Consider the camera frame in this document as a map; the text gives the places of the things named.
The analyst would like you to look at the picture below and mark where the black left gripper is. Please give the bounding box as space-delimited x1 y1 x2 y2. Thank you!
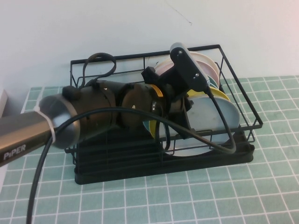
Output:
162 78 196 138

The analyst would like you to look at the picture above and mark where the yellow plate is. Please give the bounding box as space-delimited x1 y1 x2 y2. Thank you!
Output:
148 87 231 138

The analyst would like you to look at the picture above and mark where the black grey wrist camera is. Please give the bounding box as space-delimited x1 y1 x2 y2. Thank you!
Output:
170 42 210 93

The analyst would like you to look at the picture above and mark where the looped black arm cable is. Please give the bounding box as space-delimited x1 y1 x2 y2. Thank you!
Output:
77 53 117 89

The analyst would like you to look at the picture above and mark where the black plastic drip tray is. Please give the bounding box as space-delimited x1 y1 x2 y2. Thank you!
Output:
74 129 255 186

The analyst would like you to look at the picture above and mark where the cream plate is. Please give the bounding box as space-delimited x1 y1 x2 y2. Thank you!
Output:
154 52 214 73

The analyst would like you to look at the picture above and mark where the pink plate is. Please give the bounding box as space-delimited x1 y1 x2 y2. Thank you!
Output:
157 59 220 81

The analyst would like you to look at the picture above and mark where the long black camera cable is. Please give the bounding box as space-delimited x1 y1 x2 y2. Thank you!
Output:
26 81 235 224

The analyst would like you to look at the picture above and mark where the light grey-blue plate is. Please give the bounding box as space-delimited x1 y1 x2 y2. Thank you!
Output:
158 97 241 157

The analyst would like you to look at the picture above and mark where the white zip tie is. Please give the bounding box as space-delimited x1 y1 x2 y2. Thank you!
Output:
34 105 58 143

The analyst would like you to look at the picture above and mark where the green tile pattern mat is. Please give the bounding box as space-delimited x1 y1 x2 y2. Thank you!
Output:
0 76 299 224

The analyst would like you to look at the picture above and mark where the black wire dish rack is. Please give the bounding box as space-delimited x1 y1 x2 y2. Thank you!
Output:
65 44 263 164

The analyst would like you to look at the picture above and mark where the teal green plate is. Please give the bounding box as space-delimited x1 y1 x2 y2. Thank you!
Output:
206 70 221 91

